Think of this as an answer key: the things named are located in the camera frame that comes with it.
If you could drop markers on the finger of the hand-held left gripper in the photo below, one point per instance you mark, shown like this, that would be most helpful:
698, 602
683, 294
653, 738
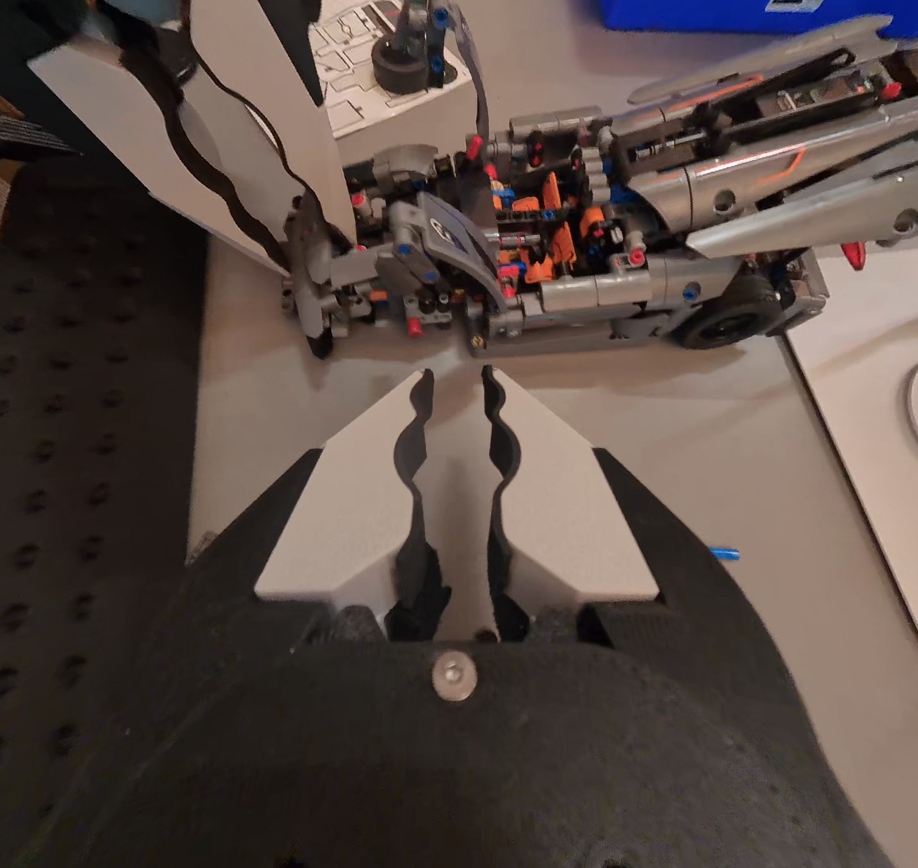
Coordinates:
251, 43
129, 137

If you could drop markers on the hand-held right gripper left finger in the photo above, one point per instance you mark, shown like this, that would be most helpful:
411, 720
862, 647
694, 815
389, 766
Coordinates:
337, 524

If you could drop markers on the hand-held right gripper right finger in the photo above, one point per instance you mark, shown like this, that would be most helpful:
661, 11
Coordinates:
574, 524

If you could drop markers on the black lego wheel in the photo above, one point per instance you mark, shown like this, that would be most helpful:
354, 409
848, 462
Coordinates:
398, 68

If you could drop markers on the grey lego car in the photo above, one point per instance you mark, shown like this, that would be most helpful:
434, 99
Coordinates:
609, 287

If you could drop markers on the white sticker sheet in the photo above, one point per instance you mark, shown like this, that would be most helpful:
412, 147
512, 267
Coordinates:
351, 94

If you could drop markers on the black mesh office chair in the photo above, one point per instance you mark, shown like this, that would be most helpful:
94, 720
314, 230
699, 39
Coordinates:
93, 452

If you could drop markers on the white book stand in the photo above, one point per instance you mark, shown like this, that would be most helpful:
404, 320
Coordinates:
860, 380

